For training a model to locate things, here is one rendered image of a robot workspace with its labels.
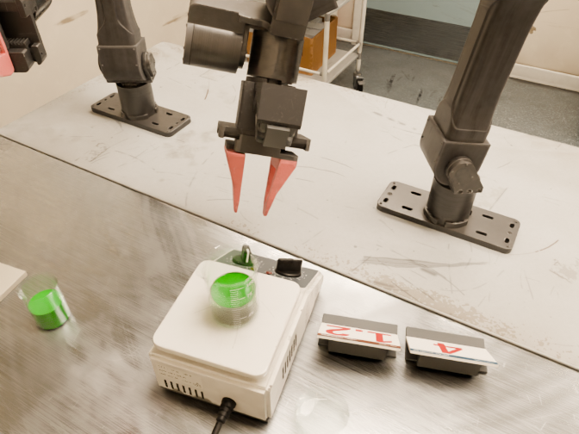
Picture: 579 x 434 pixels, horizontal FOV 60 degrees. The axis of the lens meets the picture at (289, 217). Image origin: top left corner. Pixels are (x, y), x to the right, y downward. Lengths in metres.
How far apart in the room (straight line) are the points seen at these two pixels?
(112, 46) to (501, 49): 0.61
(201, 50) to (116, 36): 0.39
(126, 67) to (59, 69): 1.28
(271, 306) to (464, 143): 0.32
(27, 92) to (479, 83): 1.76
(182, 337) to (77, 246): 0.30
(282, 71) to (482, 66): 0.23
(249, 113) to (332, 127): 0.43
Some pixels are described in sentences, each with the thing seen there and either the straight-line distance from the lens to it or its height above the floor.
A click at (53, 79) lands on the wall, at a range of 2.20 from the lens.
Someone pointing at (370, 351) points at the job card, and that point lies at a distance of 0.58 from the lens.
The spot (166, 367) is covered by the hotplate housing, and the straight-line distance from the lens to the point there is 0.53.
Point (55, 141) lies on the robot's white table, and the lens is 1.01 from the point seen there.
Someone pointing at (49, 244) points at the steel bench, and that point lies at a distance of 0.79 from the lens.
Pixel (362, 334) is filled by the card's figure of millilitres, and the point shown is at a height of 0.92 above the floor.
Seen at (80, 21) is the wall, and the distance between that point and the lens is 2.24.
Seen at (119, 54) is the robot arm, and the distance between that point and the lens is 0.93.
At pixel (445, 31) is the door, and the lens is 3.43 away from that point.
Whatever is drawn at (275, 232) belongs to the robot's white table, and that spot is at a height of 0.90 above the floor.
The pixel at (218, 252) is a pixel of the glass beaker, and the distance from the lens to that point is 0.49.
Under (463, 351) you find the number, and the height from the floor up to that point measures 0.92.
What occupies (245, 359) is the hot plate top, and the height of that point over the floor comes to 0.99.
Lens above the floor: 1.40
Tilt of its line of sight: 42 degrees down
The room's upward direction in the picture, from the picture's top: straight up
